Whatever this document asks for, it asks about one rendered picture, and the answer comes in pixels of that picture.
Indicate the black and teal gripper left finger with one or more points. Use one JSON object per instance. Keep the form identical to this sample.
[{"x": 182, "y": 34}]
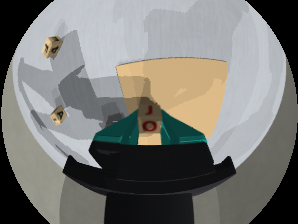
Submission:
[{"x": 121, "y": 131}]

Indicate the tan flat mat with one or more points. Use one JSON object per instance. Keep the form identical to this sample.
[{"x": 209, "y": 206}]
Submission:
[{"x": 189, "y": 89}]

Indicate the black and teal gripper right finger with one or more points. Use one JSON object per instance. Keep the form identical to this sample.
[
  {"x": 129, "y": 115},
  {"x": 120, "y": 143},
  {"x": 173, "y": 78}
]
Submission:
[{"x": 173, "y": 131}]

